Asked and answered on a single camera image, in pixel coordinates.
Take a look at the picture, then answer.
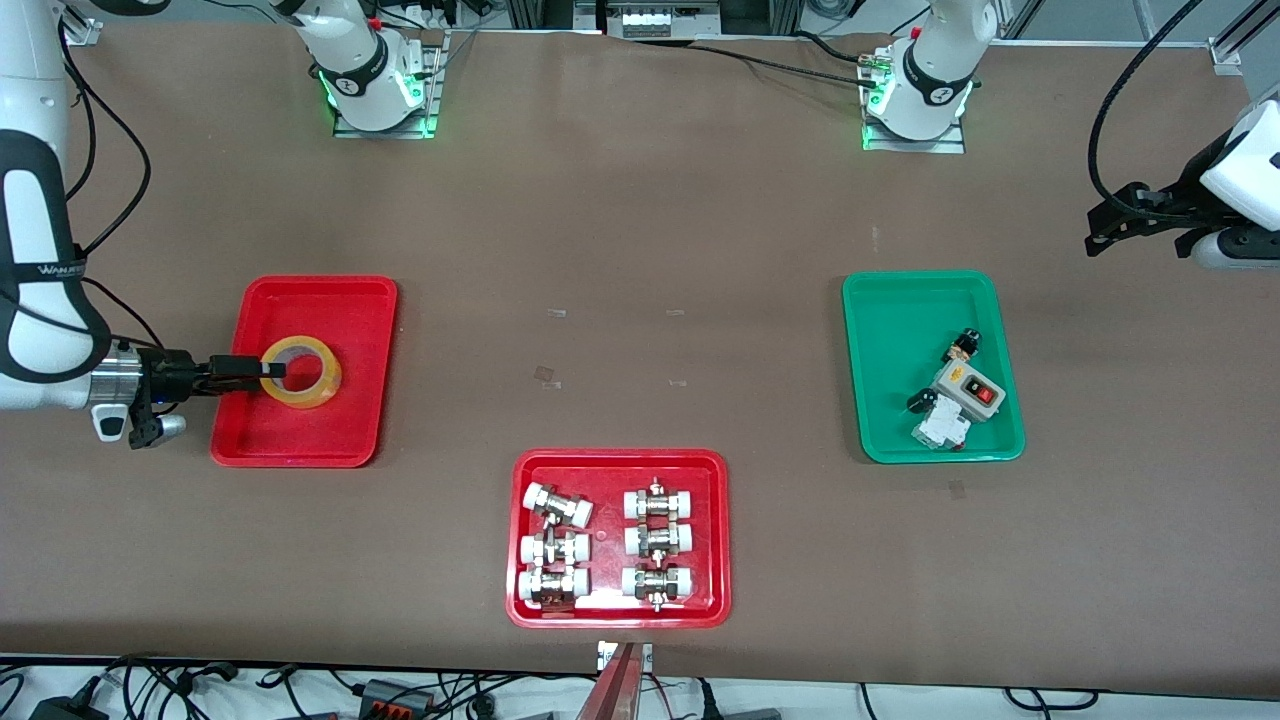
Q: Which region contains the yellow clear packing tape roll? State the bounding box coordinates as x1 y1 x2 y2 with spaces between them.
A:
260 336 343 410

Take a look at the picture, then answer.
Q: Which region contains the red plastic tray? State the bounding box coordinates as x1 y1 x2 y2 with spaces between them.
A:
210 275 399 469
505 448 732 630

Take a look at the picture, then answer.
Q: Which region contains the green plastic tray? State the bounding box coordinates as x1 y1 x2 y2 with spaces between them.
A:
842 270 1027 465

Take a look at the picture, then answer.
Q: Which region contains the white circuit breaker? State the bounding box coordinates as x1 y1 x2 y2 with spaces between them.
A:
912 397 973 451

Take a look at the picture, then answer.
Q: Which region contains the white metal pipe fitting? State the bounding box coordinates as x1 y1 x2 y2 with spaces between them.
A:
523 482 594 529
624 478 696 521
518 567 591 611
520 530 591 567
621 562 696 612
624 520 694 559

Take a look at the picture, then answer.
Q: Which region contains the black power adapter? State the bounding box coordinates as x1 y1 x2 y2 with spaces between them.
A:
30 695 109 720

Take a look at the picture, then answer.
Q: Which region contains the black connector box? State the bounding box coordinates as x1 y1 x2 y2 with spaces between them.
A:
358 678 433 720

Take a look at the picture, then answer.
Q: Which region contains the grey power strip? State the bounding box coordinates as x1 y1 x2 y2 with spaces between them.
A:
605 0 723 39

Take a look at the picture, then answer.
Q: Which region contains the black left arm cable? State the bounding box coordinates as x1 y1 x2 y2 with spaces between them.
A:
1088 0 1201 217

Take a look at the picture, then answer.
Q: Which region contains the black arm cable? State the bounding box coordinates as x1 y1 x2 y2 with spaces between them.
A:
55 20 166 351
1088 0 1201 217

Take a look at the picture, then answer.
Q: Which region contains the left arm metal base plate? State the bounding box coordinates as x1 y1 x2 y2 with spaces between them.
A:
862 45 967 155

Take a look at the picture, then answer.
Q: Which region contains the grey on-off switch box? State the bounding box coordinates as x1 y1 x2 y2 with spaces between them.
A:
930 358 1007 423

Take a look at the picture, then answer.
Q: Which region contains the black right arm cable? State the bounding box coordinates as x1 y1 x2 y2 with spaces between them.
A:
55 20 166 351

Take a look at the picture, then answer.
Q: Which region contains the black floor cable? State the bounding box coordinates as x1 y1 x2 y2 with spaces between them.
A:
255 665 361 703
100 655 241 720
860 683 1101 715

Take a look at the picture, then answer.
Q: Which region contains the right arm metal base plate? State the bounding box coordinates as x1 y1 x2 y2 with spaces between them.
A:
333 28 448 140

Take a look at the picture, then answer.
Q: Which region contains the black table cable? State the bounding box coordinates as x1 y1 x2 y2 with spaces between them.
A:
688 42 873 89

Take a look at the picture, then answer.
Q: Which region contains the aluminium camera pole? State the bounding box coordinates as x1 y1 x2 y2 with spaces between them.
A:
575 640 656 720

